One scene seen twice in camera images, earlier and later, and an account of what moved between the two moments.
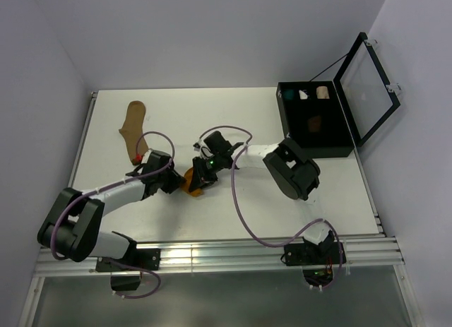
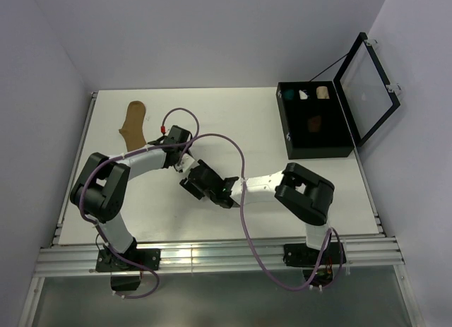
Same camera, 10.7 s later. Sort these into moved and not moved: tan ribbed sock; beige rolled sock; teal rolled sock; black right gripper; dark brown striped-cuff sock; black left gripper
Moved: black left gripper; black right gripper
Not moved: dark brown striped-cuff sock; tan ribbed sock; beige rolled sock; teal rolled sock
